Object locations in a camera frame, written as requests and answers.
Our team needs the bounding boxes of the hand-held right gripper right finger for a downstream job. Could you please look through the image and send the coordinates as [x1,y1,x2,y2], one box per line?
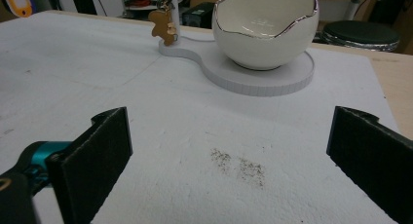
[325,105,413,224]

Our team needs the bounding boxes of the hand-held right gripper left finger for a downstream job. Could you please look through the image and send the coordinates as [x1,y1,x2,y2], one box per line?
[45,106,134,224]

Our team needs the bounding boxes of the white key stand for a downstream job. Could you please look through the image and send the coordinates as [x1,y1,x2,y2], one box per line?
[158,0,316,97]

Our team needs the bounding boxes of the brown bear keychain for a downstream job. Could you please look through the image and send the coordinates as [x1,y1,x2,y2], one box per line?
[148,0,180,47]

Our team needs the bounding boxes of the key ring with coloured tags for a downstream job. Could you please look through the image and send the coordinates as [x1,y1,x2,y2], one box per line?
[0,0,34,19]

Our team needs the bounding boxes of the white foam mat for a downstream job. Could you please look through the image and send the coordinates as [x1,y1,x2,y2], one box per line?
[0,10,399,224]

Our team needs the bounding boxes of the black round stool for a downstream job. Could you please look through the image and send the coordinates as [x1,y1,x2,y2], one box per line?
[313,19,401,54]

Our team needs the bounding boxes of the white desk leg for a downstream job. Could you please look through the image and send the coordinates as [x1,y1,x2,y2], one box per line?
[343,0,385,22]

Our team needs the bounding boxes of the white eggshell bowl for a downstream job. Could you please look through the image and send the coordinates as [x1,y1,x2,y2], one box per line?
[211,0,320,72]

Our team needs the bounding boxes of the black computer tower green sticker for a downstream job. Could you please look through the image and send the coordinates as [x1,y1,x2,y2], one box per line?
[181,2,216,30]

